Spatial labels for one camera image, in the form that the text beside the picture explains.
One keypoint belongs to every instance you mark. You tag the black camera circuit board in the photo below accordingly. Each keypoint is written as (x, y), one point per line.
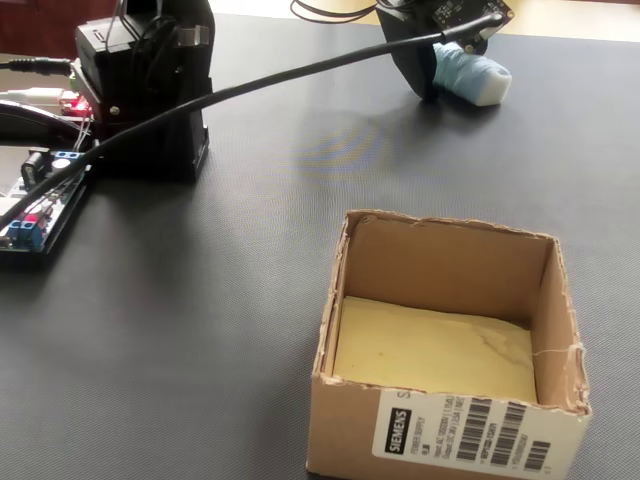
(465, 15)

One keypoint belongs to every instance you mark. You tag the black curved band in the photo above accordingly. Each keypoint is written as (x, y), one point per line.
(45, 122)

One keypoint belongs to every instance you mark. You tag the circuit board with blue terminals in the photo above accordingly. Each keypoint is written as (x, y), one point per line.
(30, 220)

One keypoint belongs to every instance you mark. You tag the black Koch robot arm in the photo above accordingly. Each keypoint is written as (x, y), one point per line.
(150, 100)

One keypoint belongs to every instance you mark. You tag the blue yarn foam block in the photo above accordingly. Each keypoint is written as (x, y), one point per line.
(475, 75)

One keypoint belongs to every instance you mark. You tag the open cardboard box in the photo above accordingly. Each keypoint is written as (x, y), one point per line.
(440, 440)

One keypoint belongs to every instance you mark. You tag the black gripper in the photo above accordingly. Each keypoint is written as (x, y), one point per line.
(400, 4)

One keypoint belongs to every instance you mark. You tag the small red lit controller board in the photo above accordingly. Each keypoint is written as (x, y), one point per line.
(77, 104)

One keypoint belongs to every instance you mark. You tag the black textured table mat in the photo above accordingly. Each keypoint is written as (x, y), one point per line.
(200, 325)

